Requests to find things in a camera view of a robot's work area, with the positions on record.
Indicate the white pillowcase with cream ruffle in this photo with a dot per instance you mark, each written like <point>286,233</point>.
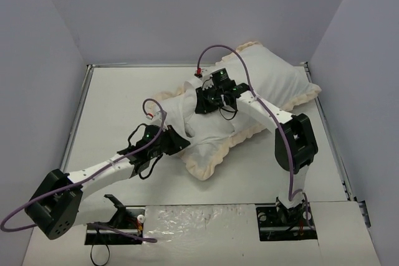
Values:
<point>277,86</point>

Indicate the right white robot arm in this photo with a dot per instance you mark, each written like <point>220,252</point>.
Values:
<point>294,140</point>

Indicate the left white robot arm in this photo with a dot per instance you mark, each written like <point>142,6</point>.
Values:
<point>59,201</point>

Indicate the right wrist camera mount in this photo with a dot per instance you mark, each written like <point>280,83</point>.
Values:
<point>205,77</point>

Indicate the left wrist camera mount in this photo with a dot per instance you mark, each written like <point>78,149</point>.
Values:
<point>156,118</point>

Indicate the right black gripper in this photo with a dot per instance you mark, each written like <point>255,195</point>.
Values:
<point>202,100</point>

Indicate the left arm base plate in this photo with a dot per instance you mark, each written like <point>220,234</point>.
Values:
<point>126,223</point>

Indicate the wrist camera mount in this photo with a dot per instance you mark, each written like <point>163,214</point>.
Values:
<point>156,118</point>
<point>205,77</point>

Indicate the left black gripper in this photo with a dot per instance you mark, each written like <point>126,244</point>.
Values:
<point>176,141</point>

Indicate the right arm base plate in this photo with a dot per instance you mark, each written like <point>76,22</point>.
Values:
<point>276,224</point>

